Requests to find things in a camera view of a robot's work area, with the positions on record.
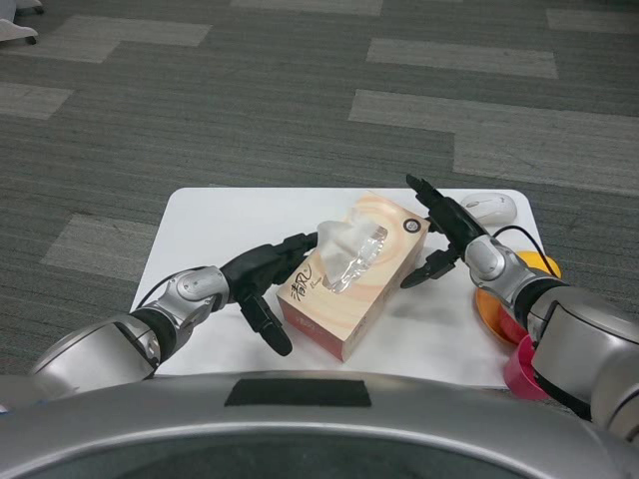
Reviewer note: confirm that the silver robot chest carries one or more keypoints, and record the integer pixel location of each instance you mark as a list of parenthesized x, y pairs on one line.
[(150, 434)]

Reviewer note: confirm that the white computer mouse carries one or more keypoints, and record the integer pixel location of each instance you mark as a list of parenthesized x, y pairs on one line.
[(494, 209)]

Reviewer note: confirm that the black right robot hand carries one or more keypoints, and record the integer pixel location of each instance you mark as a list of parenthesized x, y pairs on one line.
[(456, 219)]

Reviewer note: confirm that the white wheeled furniture base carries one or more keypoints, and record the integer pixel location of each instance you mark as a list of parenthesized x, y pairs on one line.
[(32, 5), (17, 31)]

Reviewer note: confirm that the orange round plate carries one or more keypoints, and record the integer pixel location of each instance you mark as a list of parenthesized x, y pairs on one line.
[(491, 312)]

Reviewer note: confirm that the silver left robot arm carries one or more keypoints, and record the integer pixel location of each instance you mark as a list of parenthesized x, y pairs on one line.
[(194, 287)]

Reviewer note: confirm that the red apple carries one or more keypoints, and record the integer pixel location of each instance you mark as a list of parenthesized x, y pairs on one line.
[(514, 324)]

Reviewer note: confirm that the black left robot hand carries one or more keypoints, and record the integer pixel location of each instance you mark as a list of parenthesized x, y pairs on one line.
[(254, 269)]

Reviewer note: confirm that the peach cardboard tissue box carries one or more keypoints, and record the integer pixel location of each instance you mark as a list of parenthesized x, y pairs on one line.
[(359, 309)]

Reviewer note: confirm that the pink plastic cup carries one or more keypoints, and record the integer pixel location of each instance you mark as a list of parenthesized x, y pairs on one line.
[(516, 374)]

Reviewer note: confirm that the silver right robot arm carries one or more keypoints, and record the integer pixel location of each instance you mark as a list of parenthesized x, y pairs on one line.
[(491, 257)]

